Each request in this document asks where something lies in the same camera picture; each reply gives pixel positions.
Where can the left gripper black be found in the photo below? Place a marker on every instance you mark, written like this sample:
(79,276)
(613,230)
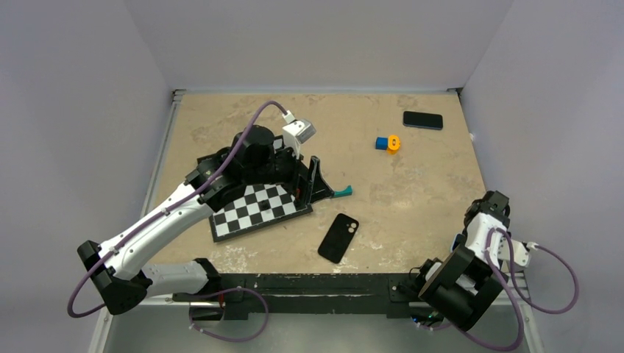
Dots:
(299,183)

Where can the black phone case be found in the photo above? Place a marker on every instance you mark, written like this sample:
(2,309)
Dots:
(338,238)

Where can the blue smartphone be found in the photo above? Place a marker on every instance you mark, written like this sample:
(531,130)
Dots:
(423,120)

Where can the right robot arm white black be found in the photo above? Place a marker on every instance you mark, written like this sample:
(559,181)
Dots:
(463,286)

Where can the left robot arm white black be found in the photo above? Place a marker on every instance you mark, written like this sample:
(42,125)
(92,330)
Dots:
(121,268)

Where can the light blue cased phone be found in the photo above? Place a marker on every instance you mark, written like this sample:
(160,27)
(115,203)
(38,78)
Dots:
(459,239)

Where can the teal arch block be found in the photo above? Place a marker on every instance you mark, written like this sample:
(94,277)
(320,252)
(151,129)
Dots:
(348,191)

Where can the black chess piece centre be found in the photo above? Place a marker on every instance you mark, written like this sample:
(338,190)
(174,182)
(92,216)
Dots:
(264,205)

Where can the black white chessboard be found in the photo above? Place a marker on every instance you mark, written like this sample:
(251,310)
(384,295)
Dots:
(258,209)

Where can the blue cube block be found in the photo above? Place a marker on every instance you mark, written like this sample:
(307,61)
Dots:
(381,143)

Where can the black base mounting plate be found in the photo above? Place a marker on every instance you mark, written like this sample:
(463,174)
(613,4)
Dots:
(393,295)

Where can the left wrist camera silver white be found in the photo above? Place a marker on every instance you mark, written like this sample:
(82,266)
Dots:
(296,132)

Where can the orange ring block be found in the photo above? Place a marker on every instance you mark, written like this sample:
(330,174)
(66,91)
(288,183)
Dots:
(393,144)

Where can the aluminium frame rail left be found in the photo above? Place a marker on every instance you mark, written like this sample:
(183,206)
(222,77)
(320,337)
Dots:
(177,96)

